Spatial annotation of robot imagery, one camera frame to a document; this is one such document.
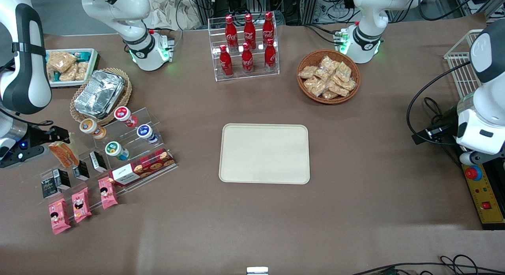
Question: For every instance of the oval wicker basket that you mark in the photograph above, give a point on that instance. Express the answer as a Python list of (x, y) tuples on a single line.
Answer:
[(122, 103)]

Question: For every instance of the yellow emergency stop box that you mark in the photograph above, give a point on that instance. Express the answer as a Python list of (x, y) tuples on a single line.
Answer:
[(483, 196)]

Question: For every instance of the robot base connector plug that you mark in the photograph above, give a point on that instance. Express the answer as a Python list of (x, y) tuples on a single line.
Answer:
[(341, 38), (167, 46)]

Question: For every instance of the green gum bottle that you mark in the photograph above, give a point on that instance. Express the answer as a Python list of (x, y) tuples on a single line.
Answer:
[(115, 150)]

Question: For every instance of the clear acrylic bottle rack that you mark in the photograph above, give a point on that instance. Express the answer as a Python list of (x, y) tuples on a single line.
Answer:
[(258, 75)]

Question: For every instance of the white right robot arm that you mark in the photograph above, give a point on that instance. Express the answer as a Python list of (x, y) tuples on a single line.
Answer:
[(23, 50)]

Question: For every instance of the red cola bottle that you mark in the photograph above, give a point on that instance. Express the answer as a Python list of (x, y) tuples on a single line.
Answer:
[(231, 32), (225, 62), (247, 58), (270, 56), (268, 28), (249, 30)]

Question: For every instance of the clear wrapped cracker packet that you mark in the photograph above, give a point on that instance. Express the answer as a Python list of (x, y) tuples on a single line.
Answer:
[(349, 85), (307, 72), (326, 63), (322, 75), (70, 74), (344, 71), (315, 86), (329, 95), (61, 61), (81, 71), (338, 88)]

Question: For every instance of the ham lettuce sandwich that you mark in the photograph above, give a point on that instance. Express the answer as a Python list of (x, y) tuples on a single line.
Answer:
[(64, 153)]

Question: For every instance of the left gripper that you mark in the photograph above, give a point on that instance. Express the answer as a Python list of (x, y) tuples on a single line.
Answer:
[(447, 120)]

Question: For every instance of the cream rectangular tray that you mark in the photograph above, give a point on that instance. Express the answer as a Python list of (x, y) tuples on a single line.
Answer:
[(264, 153)]

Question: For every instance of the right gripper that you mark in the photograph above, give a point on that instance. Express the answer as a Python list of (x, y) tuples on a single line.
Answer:
[(40, 135)]

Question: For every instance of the silver metal bracket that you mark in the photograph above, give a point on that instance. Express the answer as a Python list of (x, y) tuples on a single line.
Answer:
[(257, 270)]

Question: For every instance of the clear acrylic stepped shelf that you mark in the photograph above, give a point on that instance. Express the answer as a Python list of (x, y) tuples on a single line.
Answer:
[(158, 121)]

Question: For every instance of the aluminium foil container stack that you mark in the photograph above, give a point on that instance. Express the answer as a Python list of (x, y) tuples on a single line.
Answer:
[(98, 94)]

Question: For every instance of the aluminium profile frame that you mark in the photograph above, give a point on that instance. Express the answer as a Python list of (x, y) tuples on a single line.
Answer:
[(205, 2)]

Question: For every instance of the teal snack packet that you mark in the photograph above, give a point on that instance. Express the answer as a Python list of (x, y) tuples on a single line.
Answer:
[(83, 54)]

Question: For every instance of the white crumpled cloth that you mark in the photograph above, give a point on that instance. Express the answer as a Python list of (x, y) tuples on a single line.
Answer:
[(173, 12)]

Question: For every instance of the black Face snack pack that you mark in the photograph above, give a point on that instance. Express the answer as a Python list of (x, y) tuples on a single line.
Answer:
[(49, 189)]

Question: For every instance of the red gum bottle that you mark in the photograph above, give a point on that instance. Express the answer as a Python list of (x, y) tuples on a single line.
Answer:
[(125, 116)]

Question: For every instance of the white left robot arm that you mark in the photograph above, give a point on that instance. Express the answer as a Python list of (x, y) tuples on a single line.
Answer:
[(371, 14)]

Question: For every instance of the white plastic bin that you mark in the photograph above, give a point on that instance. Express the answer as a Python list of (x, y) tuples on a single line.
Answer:
[(94, 66)]

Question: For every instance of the blue gum bottle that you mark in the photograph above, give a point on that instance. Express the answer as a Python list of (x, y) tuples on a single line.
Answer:
[(146, 133)]

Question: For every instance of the black white-label snack pack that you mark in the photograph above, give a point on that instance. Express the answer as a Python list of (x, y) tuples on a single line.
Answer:
[(98, 161)]

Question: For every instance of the orange gum bottle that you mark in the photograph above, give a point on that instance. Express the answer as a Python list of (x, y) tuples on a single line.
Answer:
[(92, 128)]

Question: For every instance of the red plaid cookie box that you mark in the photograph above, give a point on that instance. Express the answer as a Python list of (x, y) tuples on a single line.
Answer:
[(146, 166)]

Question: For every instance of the pink cartoon snack packet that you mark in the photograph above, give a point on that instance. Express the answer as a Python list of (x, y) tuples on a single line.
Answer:
[(59, 216), (81, 204), (107, 193)]

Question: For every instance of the round wicker basket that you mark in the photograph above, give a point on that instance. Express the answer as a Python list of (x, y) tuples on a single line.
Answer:
[(303, 91)]

